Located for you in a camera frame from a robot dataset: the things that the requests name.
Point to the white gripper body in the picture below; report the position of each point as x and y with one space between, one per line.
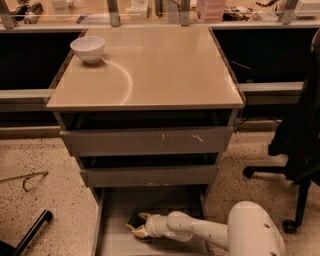
152 226

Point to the green and yellow sponge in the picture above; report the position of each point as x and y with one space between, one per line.
135 221

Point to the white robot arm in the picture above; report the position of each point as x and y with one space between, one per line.
249 230

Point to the grey open bottom drawer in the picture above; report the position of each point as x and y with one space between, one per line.
118 205

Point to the grey middle drawer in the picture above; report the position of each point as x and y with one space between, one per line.
149 176

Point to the grey top drawer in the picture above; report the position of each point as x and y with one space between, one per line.
166 141

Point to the grey drawer cabinet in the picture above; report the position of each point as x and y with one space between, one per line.
166 77

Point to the black office chair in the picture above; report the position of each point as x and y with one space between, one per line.
298 137

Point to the white ceramic bowl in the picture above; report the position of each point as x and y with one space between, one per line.
89 49

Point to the pink stacked trays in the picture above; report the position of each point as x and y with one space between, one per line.
210 11

